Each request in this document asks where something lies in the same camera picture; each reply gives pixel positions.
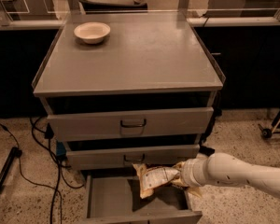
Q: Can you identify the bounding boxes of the brown yellow chip bag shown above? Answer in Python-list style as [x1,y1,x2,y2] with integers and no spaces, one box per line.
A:
[133,163,180,199]

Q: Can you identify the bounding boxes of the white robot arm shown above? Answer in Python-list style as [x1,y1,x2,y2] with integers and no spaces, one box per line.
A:
[175,153,280,199]

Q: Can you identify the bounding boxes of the grey top drawer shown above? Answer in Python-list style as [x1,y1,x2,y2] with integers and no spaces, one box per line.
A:
[48,107,213,141]

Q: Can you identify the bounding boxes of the grey drawer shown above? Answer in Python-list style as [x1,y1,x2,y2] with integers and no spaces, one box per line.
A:
[48,107,213,141]
[78,167,203,224]
[66,145,200,170]

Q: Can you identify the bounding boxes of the grey bottom drawer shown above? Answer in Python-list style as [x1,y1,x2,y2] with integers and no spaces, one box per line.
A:
[78,167,203,224]

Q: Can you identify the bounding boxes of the grey middle drawer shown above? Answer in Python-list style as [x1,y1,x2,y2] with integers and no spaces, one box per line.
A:
[66,145,200,170]

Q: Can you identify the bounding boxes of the grey drawer cabinet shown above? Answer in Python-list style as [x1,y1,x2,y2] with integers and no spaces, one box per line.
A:
[31,11,226,224]

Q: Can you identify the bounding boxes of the black caster wheel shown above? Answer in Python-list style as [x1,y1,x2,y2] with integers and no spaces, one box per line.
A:
[199,146,216,156]

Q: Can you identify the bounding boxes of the black wheeled cart base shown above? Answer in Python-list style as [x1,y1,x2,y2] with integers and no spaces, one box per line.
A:
[259,109,280,139]

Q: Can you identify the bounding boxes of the white paper bowl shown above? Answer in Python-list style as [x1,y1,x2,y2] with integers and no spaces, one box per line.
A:
[74,22,111,44]

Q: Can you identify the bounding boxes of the black floor stand bar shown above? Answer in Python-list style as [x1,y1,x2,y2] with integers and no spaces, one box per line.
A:
[0,147,21,189]

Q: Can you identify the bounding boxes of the black floor cables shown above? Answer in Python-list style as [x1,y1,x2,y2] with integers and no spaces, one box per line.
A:
[0,116,86,224]

